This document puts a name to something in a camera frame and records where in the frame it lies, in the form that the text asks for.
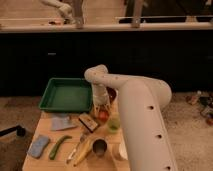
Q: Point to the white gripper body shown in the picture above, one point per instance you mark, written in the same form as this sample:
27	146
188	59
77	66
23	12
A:
100	94

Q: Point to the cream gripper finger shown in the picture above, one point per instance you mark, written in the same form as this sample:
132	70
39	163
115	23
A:
96	111
108	109

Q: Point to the red apple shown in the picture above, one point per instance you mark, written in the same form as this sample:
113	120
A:
103	116

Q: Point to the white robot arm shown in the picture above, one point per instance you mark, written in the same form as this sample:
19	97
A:
140	101

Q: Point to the green plastic tray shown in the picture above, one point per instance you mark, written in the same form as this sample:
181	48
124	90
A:
67	95

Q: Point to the dark brown bowl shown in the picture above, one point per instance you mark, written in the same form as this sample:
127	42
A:
112	94

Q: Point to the brown brush block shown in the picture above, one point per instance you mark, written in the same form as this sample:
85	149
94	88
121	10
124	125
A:
88	122

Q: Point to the grey folded cloth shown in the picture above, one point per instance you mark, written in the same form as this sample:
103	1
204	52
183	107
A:
61	122

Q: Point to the metal cup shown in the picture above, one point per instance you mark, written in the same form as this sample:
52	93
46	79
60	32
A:
99	147

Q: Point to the white cup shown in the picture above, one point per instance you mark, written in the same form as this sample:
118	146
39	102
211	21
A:
122	150

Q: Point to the metal fork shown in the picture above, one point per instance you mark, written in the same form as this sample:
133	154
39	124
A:
71	155

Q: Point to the green cucumber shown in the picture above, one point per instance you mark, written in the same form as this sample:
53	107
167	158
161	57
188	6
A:
55	148

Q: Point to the blue sponge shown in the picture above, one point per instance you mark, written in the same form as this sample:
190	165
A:
38	145

